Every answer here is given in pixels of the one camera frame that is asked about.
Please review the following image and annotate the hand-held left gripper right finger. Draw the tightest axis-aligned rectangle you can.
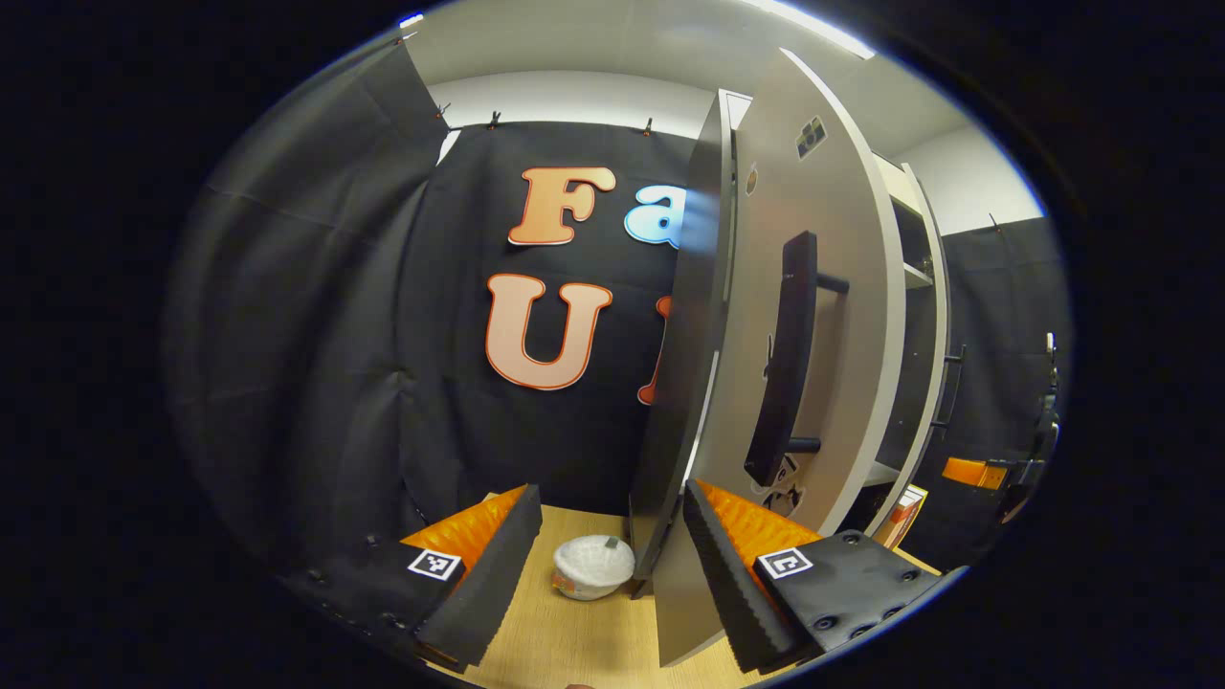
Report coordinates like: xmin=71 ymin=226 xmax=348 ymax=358
xmin=681 ymin=478 xmax=944 ymax=676

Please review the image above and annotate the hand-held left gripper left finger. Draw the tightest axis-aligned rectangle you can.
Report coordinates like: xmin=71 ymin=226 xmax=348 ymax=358
xmin=276 ymin=483 xmax=545 ymax=674

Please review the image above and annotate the white shoe cabinet door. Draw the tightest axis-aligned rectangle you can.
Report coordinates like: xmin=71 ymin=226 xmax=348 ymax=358
xmin=656 ymin=48 xmax=908 ymax=669
xmin=895 ymin=163 xmax=969 ymax=522

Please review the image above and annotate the white shoe cabinet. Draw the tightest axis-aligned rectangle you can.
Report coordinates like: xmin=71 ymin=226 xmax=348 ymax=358
xmin=627 ymin=88 xmax=937 ymax=602

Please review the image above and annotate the orange spine book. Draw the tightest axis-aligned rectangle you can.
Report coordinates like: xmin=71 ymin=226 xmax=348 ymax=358
xmin=874 ymin=482 xmax=929 ymax=550

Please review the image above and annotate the white lidded bowl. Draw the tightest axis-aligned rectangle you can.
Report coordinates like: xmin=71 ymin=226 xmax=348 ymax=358
xmin=552 ymin=535 xmax=636 ymax=602

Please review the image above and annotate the black backdrop cloth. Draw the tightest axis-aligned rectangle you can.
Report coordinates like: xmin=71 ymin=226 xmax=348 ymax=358
xmin=917 ymin=215 xmax=1065 ymax=567
xmin=395 ymin=120 xmax=707 ymax=525
xmin=163 ymin=38 xmax=462 ymax=575

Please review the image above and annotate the long ceiling light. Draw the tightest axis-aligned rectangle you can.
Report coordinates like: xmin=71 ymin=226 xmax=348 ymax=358
xmin=742 ymin=0 xmax=875 ymax=60

